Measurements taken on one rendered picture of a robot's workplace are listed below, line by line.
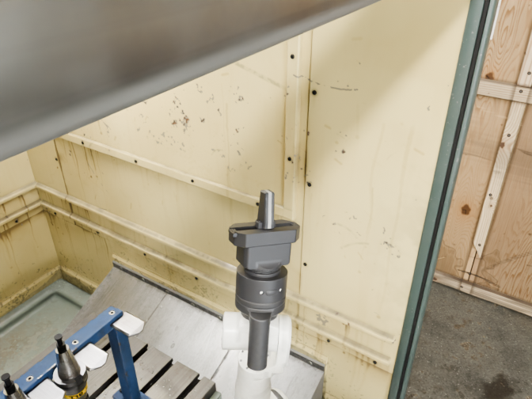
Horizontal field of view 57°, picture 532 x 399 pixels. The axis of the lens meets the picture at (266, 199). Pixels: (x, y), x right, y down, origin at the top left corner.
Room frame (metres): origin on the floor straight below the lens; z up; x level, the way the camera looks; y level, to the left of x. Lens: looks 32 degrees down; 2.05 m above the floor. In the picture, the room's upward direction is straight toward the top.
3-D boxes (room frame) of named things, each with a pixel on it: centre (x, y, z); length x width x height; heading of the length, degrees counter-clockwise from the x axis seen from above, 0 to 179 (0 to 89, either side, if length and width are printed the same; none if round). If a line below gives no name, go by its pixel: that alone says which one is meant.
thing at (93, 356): (0.71, 0.37, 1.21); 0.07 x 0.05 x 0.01; 57
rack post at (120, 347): (0.83, 0.36, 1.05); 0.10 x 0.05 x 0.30; 57
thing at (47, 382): (0.62, 0.43, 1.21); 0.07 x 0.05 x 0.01; 57
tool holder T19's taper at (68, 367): (0.66, 0.40, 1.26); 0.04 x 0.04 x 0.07
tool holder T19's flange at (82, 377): (0.66, 0.40, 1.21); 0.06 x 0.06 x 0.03
